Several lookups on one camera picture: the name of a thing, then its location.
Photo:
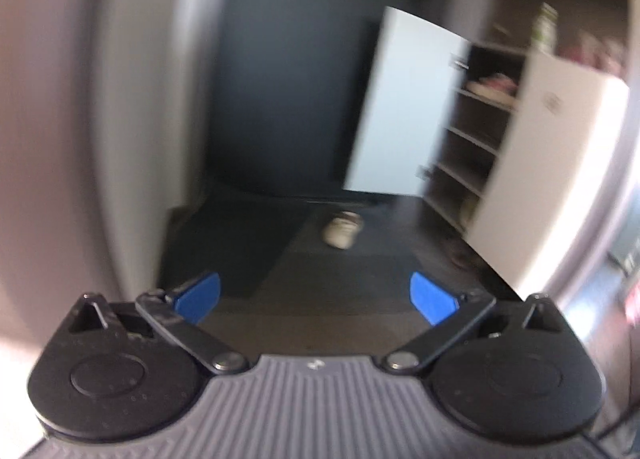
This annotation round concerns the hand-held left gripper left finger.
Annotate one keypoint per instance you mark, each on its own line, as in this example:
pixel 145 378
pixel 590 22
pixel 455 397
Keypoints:
pixel 200 296

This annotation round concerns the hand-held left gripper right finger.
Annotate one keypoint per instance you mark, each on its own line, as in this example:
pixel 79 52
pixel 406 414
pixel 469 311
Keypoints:
pixel 430 296

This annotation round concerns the grey wooden shoe cabinet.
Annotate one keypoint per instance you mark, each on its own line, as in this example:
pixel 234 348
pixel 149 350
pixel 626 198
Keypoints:
pixel 472 134

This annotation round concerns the grey ribbed doormat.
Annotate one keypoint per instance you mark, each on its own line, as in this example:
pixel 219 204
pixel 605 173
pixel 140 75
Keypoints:
pixel 345 281

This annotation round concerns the metal cabinet door hinge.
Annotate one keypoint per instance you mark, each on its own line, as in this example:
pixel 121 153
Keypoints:
pixel 459 63
pixel 425 173

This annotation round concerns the white cabinet door with label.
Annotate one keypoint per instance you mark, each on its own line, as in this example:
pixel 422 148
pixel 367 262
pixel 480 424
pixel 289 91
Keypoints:
pixel 545 179

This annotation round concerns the black entry door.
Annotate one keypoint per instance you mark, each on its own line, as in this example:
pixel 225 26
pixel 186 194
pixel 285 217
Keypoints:
pixel 290 89

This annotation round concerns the small door label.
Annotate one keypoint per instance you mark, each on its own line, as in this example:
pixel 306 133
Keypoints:
pixel 551 102

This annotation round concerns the green jar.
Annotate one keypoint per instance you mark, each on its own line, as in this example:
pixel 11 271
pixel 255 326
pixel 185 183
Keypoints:
pixel 545 29

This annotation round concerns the pink thing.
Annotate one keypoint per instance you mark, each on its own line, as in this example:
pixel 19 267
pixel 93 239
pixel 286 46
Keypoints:
pixel 595 51

